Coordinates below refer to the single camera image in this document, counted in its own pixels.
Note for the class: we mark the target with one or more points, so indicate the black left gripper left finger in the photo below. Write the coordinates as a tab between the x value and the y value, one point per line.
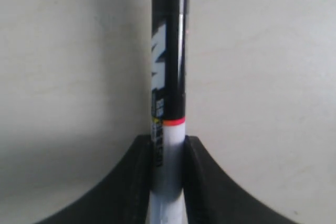
121	197

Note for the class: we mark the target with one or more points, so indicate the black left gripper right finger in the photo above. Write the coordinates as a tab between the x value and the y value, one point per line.
211	196

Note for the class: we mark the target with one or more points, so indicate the black and white marker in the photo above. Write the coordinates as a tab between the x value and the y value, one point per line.
169	20

